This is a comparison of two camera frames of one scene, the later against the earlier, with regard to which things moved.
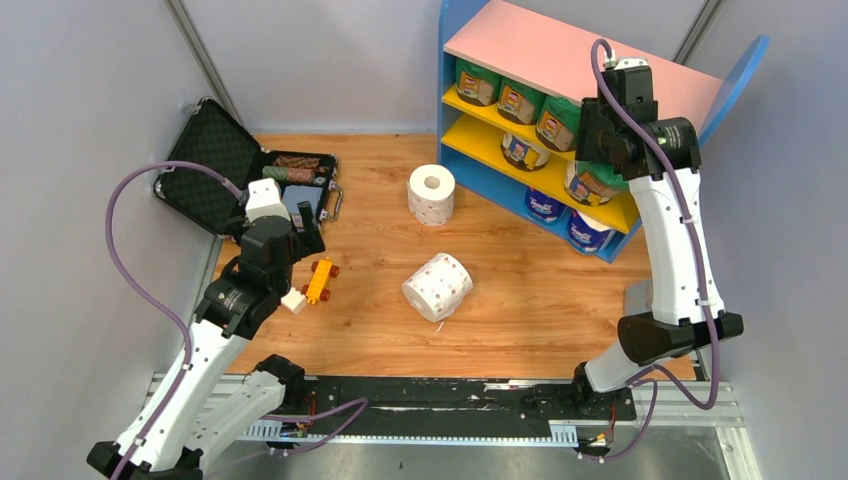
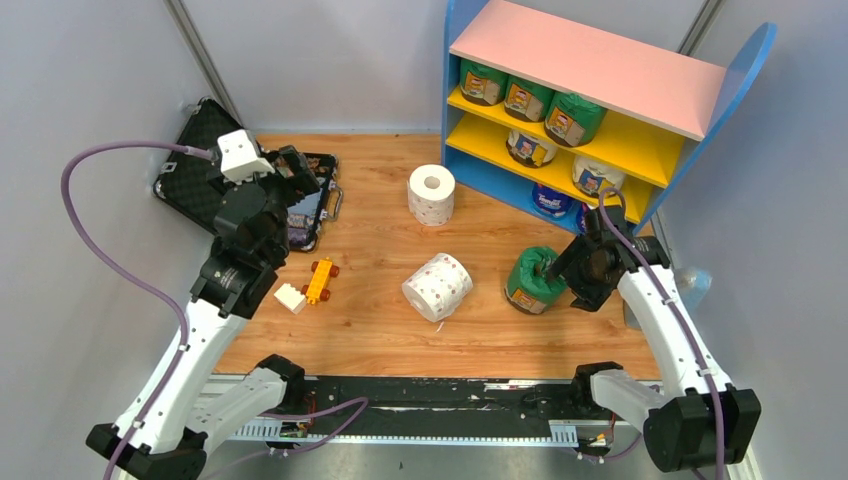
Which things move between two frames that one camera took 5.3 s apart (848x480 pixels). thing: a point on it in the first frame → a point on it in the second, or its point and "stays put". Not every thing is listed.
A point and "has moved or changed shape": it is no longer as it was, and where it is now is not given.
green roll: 593,182 → 530,288
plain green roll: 477,85 stays put
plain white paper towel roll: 431,194 stays put
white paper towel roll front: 438,288 stays put
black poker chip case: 212,139 stays put
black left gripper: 307,241 → 296,187
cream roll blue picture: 523,153 has moved or changed shape
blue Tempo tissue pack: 544,207 has moved or changed shape
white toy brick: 294,301 stays put
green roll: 518,103 has moved or changed shape
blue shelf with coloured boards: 511,82 stays put
